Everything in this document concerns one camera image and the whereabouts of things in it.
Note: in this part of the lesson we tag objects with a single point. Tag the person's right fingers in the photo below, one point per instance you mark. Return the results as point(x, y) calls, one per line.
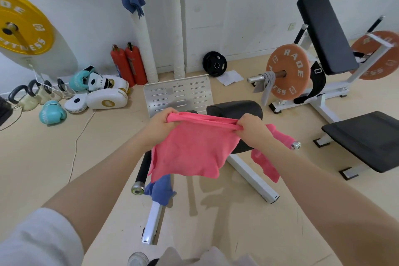
point(242, 126)

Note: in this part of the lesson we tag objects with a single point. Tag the black object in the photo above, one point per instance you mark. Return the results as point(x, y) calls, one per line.
point(4, 111)

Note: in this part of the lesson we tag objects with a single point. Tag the cream kettlebell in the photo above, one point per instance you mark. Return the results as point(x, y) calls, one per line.
point(28, 103)
point(43, 96)
point(55, 94)
point(67, 91)

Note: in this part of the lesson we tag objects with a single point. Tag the white paper sheet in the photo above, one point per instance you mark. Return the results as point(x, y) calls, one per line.
point(230, 77)

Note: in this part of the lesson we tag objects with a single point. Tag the perforated metal footplate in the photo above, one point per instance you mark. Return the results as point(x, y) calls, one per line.
point(187, 92)

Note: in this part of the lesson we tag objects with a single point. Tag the person's left fingers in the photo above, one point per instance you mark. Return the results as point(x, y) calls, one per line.
point(173, 116)

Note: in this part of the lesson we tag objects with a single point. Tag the person's left forearm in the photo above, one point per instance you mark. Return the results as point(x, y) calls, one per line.
point(103, 178)

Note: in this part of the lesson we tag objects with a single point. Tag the pink cloth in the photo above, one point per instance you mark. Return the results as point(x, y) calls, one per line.
point(193, 147)
point(269, 163)

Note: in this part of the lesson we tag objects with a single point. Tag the person's grey shoe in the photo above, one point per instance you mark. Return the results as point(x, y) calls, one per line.
point(137, 259)

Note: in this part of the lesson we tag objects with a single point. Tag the black roller pad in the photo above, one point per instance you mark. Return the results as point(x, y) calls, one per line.
point(230, 109)

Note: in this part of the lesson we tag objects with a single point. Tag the person's left hand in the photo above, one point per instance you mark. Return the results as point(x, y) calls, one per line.
point(159, 128)

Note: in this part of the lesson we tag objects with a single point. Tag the person's right hand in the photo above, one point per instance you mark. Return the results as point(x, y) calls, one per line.
point(255, 133)

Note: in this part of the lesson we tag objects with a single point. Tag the yellow weight plate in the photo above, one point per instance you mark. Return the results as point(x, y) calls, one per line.
point(26, 22)

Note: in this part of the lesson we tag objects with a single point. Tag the orange weight plate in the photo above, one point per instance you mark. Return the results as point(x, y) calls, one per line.
point(383, 63)
point(291, 63)

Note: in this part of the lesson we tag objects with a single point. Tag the black bench back pad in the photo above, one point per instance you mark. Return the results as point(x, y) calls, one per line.
point(327, 33)

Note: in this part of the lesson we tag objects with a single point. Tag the black bench seat pad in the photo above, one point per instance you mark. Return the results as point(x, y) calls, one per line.
point(369, 139)

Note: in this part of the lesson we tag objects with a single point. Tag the white plate stand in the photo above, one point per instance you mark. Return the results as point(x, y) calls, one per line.
point(59, 53)

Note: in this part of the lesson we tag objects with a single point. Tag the red fire extinguisher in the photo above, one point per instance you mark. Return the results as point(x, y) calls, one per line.
point(121, 66)
point(136, 63)

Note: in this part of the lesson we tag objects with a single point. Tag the grey cloth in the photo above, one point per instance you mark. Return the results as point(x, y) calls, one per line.
point(267, 86)

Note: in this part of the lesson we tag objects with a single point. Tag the white wall socket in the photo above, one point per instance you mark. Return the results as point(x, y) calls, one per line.
point(291, 26)

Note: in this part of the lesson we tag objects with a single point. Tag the white bench machine frame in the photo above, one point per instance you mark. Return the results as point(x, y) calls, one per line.
point(330, 88)

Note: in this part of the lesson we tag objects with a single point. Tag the teal boxing glove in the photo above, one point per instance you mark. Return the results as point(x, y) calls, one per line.
point(78, 81)
point(51, 113)

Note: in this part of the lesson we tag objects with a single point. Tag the white wrapped pipe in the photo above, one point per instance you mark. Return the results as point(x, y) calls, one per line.
point(144, 41)
point(177, 25)

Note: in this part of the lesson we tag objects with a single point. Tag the person's white sleeve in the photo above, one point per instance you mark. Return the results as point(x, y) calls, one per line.
point(37, 241)

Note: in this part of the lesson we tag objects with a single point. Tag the person's right forearm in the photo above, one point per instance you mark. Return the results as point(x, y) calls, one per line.
point(321, 200)

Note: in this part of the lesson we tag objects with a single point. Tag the small black weight plate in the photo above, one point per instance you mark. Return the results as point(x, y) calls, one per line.
point(214, 63)

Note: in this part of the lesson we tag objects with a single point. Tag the white focus mitt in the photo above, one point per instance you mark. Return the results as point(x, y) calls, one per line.
point(107, 100)
point(75, 104)
point(107, 82)

